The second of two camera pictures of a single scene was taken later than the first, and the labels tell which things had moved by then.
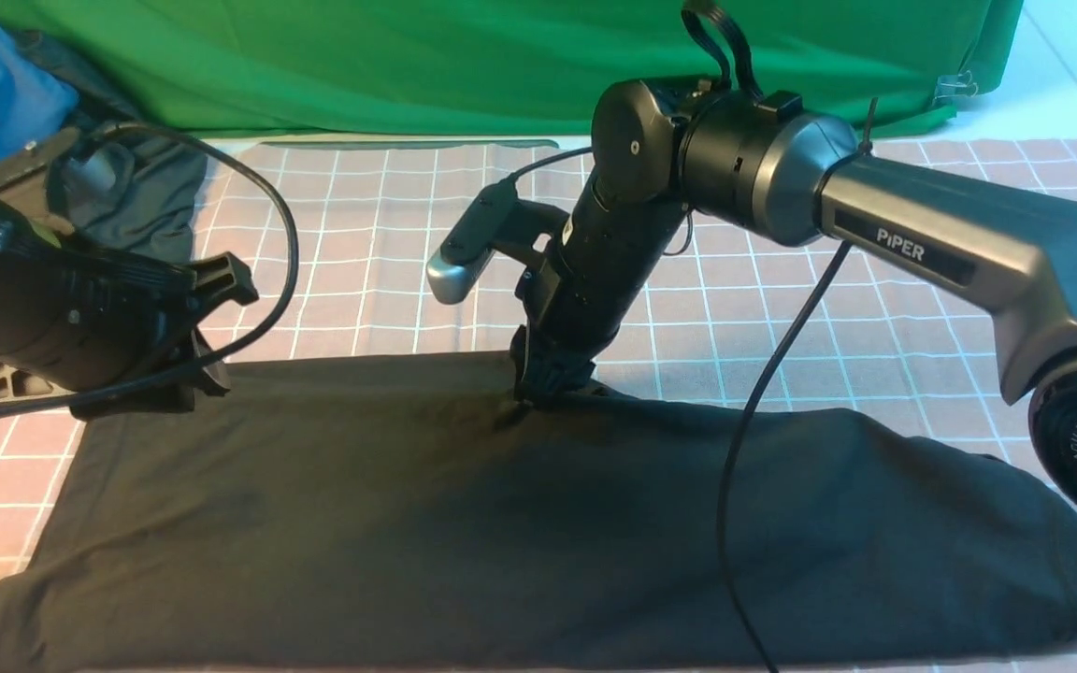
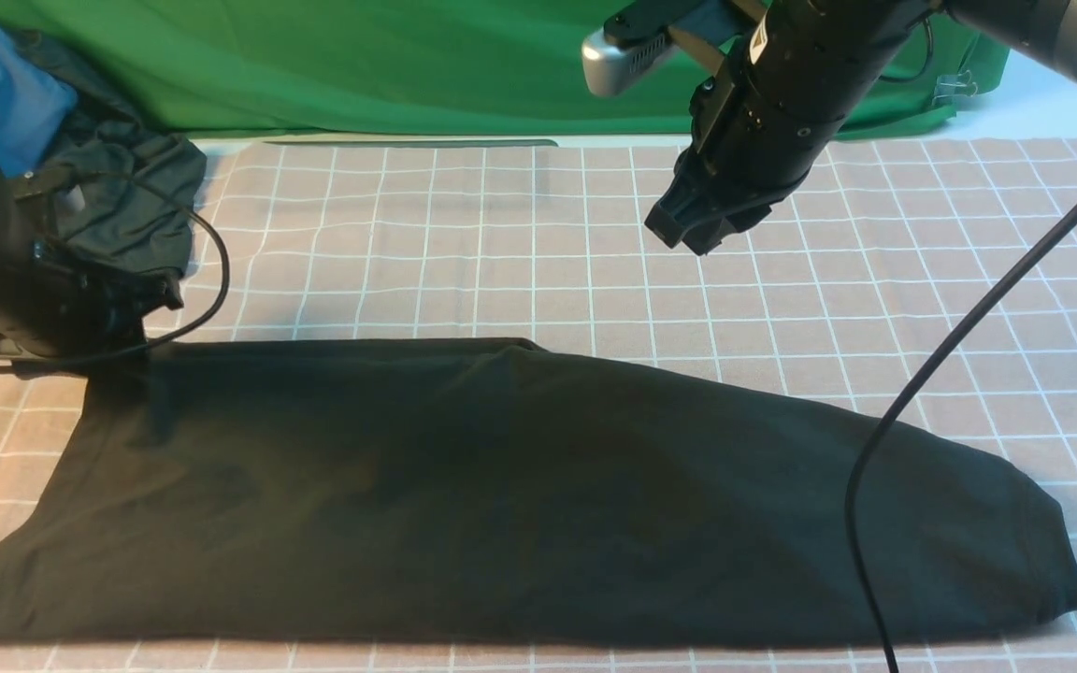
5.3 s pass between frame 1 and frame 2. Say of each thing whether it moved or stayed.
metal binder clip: stayed
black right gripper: moved
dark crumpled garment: stayed
